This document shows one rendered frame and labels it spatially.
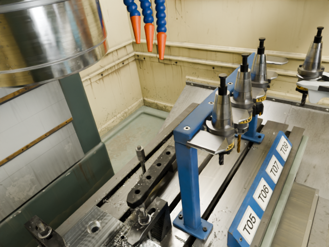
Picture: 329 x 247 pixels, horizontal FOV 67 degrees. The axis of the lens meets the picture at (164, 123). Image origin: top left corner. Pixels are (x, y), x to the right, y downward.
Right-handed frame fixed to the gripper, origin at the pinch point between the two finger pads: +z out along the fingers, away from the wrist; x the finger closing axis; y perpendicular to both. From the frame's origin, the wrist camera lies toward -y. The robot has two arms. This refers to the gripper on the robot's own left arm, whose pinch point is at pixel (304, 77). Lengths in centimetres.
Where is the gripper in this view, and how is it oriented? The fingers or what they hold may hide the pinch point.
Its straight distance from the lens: 79.2
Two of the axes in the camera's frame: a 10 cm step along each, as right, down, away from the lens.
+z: -8.2, -2.7, 5.1
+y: 0.8, 8.2, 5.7
